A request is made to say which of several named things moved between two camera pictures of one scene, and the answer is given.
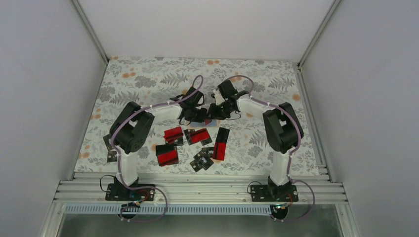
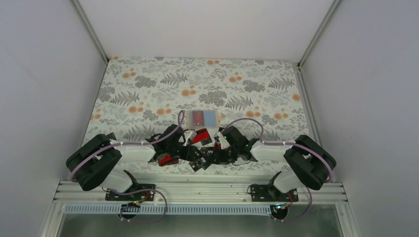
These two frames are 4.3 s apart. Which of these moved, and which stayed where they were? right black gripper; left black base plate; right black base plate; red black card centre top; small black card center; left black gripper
Moved: right black gripper; left black gripper
Stayed: left black base plate; right black base plate; red black card centre top; small black card center
